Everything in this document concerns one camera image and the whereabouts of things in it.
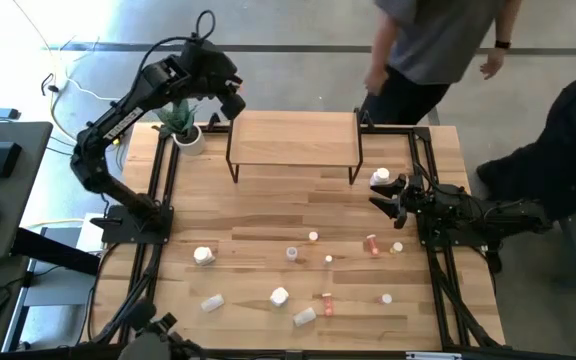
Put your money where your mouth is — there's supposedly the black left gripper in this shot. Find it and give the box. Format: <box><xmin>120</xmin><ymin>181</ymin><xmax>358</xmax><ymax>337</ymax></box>
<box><xmin>187</xmin><ymin>39</ymin><xmax>247</xmax><ymax>120</ymax></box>

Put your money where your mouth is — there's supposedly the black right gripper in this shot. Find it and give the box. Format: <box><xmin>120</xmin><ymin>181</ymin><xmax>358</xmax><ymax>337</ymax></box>
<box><xmin>369</xmin><ymin>174</ymin><xmax>439</xmax><ymax>230</ymax></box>

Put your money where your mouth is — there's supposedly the white labelled pill bottle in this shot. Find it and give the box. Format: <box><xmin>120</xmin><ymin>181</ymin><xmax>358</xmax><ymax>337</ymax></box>
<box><xmin>369</xmin><ymin>167</ymin><xmax>392</xmax><ymax>187</ymax></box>

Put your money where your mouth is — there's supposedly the white Melatonin supplement bottle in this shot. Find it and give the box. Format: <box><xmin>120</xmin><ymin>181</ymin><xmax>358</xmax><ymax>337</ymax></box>
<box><xmin>269</xmin><ymin>286</ymin><xmax>290</xmax><ymax>308</ymax></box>

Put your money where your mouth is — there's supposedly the white supplement bottle blue label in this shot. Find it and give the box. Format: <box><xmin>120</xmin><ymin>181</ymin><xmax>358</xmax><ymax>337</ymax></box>
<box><xmin>192</xmin><ymin>245</ymin><xmax>216</xmax><ymax>267</ymax></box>

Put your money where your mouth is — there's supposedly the green snake plant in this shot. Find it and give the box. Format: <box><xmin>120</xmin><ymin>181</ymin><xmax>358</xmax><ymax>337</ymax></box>
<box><xmin>155</xmin><ymin>98</ymin><xmax>200</xmax><ymax>139</ymax></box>

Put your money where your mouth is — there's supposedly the white round plant pot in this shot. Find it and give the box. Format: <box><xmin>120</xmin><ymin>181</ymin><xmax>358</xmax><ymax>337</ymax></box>
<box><xmin>172</xmin><ymin>124</ymin><xmax>207</xmax><ymax>157</ymax></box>

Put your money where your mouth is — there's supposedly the person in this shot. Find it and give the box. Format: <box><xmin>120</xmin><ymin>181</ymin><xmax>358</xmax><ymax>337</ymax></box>
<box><xmin>475</xmin><ymin>62</ymin><xmax>576</xmax><ymax>224</ymax></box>
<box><xmin>362</xmin><ymin>0</ymin><xmax>524</xmax><ymax>126</ymax></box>

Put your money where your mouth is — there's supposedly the gray side desk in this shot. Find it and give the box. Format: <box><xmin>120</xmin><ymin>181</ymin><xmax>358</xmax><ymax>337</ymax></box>
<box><xmin>0</xmin><ymin>120</ymin><xmax>54</xmax><ymax>360</ymax></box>

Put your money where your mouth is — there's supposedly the black diagonal support bar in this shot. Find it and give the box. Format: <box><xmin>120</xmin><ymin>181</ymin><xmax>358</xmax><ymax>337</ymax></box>
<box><xmin>11</xmin><ymin>227</ymin><xmax>102</xmax><ymax>276</ymax></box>

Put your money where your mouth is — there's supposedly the black aluminium table frame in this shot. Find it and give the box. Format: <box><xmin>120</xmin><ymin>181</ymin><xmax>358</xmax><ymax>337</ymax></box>
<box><xmin>87</xmin><ymin>112</ymin><xmax>507</xmax><ymax>360</ymax></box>

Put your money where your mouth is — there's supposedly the wooden shelf black metal frame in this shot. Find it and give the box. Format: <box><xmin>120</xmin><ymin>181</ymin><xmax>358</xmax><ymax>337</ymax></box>
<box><xmin>225</xmin><ymin>107</ymin><xmax>369</xmax><ymax>185</ymax></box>

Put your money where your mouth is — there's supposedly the white floor cable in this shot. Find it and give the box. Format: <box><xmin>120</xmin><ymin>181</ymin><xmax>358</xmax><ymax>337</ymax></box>
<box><xmin>11</xmin><ymin>0</ymin><xmax>119</xmax><ymax>144</ymax></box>

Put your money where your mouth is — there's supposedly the yellow floor cable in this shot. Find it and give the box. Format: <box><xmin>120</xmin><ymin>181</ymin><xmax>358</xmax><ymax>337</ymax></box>
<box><xmin>25</xmin><ymin>217</ymin><xmax>85</xmax><ymax>230</ymax></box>

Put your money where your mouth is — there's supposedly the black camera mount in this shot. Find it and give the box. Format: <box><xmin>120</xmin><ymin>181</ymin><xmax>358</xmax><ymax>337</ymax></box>
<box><xmin>117</xmin><ymin>298</ymin><xmax>204</xmax><ymax>360</ymax></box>

